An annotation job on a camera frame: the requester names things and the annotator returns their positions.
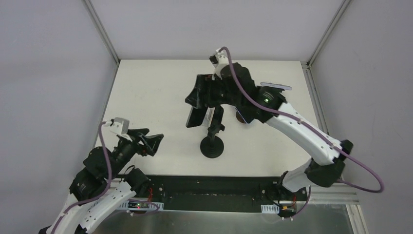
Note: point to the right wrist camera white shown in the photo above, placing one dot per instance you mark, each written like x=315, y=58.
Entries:
x=219, y=61

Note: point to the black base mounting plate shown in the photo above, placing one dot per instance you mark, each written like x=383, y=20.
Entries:
x=214, y=193

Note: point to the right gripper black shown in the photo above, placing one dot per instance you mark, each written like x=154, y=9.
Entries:
x=206, y=91

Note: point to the cream phone black screen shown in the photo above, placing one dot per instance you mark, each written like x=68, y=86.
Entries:
x=210, y=114

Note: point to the light blue phone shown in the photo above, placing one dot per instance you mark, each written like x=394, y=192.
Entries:
x=245, y=120

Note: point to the left white cable duct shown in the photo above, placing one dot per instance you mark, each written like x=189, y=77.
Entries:
x=141, y=206

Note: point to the lavender phone black screen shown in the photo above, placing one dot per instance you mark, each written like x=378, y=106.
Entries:
x=196, y=117

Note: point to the lavender phone seen edge-on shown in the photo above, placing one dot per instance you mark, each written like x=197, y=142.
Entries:
x=278, y=86

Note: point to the white cable duct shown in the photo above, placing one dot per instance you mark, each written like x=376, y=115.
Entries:
x=141, y=206
x=270, y=209

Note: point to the wooden round-base phone stand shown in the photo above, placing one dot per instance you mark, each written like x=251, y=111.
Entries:
x=239, y=118

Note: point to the black round-base phone stand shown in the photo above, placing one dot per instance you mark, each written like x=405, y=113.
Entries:
x=212, y=146

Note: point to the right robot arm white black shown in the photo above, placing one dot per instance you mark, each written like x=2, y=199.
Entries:
x=269, y=106

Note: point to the right white cable duct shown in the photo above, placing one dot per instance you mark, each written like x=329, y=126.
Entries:
x=270, y=209

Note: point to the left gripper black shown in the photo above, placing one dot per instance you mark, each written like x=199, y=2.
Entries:
x=139, y=142

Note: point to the orange connector with wires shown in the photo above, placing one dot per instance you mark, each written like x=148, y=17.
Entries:
x=287, y=212

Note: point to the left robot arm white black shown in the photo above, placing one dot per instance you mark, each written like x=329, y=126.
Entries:
x=87, y=204

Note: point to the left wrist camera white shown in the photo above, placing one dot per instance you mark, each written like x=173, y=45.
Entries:
x=117, y=125

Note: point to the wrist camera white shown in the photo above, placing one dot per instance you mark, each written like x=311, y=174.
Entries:
x=117, y=125
x=219, y=61

